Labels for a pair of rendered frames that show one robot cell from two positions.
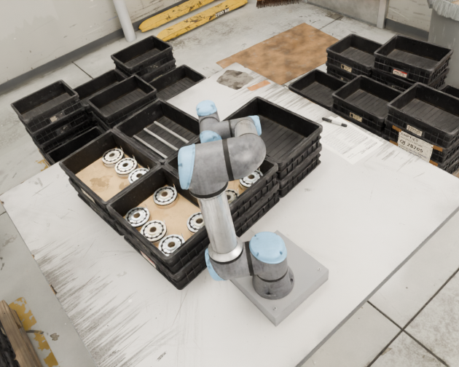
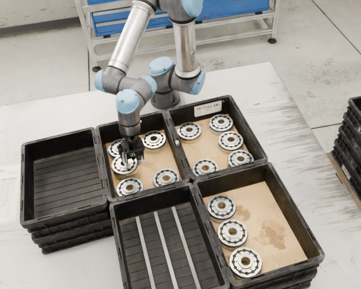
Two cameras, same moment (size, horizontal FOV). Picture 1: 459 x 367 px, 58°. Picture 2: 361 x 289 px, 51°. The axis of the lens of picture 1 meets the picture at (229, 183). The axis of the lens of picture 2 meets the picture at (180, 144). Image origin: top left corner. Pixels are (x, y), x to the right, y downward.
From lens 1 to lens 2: 216 cm
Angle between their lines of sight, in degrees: 84
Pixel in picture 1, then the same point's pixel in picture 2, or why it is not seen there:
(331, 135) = not seen: outside the picture
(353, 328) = not seen: hidden behind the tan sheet
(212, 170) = not seen: outside the picture
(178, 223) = (205, 145)
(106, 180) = (263, 234)
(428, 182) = (3, 124)
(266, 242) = (160, 63)
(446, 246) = not seen: hidden behind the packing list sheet
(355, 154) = (8, 172)
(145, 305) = (258, 134)
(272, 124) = (39, 209)
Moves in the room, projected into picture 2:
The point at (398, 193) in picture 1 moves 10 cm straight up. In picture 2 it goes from (29, 127) to (22, 112)
